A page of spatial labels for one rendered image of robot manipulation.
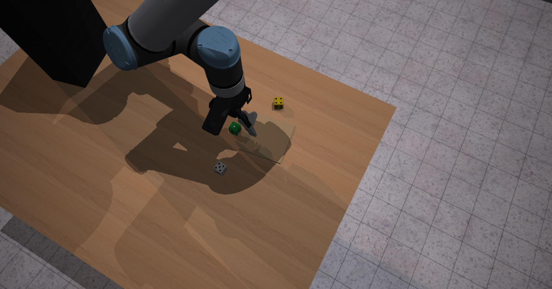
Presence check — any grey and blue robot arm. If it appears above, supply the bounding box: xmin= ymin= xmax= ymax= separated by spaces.
xmin=103 ymin=0 xmax=245 ymax=135

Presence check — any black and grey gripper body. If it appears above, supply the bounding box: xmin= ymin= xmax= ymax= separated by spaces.
xmin=228 ymin=85 xmax=252 ymax=118

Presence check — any green die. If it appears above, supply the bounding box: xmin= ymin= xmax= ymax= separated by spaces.
xmin=229 ymin=122 xmax=241 ymax=136

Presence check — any tan flat mat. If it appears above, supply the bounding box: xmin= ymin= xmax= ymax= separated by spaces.
xmin=239 ymin=113 xmax=295 ymax=164

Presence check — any grey die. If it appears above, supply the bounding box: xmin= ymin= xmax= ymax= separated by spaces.
xmin=213 ymin=161 xmax=227 ymax=176

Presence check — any yellow die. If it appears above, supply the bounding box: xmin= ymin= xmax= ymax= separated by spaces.
xmin=274 ymin=97 xmax=283 ymax=109

